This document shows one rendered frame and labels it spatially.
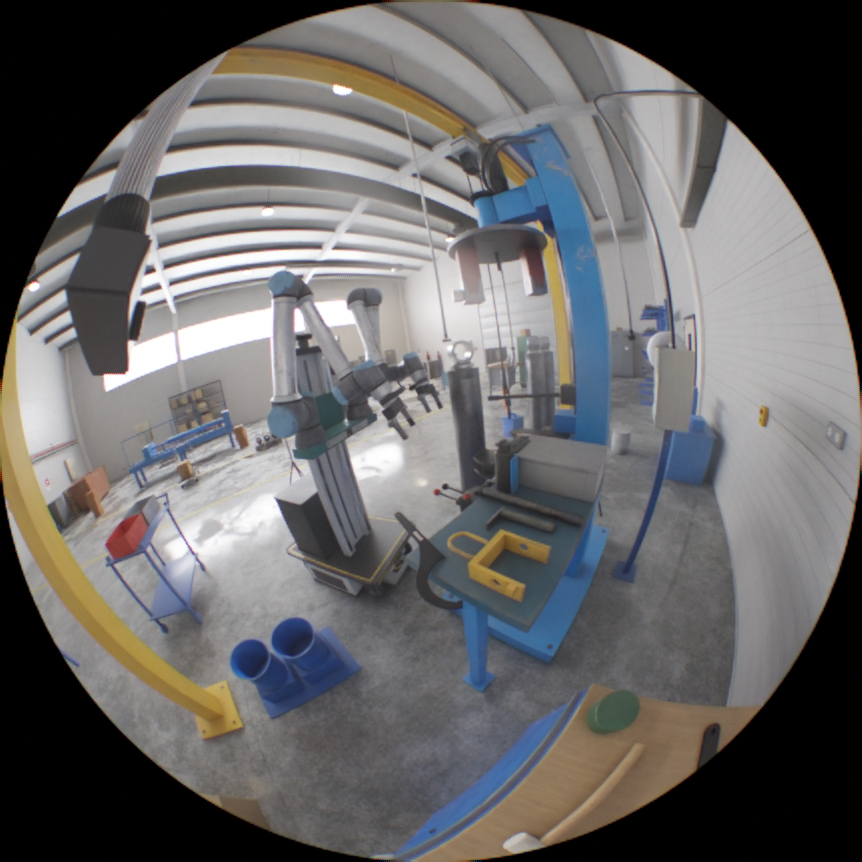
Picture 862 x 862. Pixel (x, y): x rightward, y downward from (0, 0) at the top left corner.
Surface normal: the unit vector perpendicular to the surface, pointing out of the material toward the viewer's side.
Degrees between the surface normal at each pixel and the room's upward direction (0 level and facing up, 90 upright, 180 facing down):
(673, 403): 90
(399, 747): 0
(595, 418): 90
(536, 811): 0
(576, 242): 90
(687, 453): 90
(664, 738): 0
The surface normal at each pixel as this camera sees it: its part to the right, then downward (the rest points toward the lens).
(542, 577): -0.15, -0.94
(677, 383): -0.69, 0.32
